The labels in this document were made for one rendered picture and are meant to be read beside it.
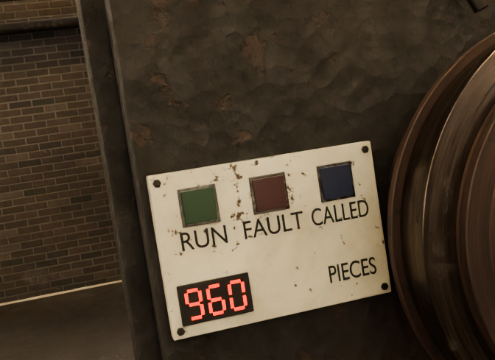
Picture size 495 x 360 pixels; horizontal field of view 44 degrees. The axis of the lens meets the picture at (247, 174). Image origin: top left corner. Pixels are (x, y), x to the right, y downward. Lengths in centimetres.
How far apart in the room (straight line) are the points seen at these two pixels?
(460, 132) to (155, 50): 33
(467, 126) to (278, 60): 23
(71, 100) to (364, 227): 604
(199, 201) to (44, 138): 601
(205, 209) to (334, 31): 26
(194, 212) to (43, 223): 603
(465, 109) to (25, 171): 619
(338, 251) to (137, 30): 33
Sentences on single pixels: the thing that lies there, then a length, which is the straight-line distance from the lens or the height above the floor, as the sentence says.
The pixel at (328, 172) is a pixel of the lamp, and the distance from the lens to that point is 70.
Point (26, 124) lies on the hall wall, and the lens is 667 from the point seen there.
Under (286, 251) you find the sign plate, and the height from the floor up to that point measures 113.
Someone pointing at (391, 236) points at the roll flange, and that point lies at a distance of 67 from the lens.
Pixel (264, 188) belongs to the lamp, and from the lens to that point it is 68.
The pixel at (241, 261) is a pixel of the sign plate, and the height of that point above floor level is 113.
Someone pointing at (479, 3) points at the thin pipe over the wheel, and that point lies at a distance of 81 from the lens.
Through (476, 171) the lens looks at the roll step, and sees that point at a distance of 61.
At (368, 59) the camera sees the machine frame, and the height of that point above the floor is 134.
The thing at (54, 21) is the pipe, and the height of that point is 271.
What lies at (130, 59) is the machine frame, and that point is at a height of 137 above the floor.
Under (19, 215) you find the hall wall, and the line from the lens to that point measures 669.
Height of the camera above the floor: 126
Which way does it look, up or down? 3 degrees down
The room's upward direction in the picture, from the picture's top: 9 degrees counter-clockwise
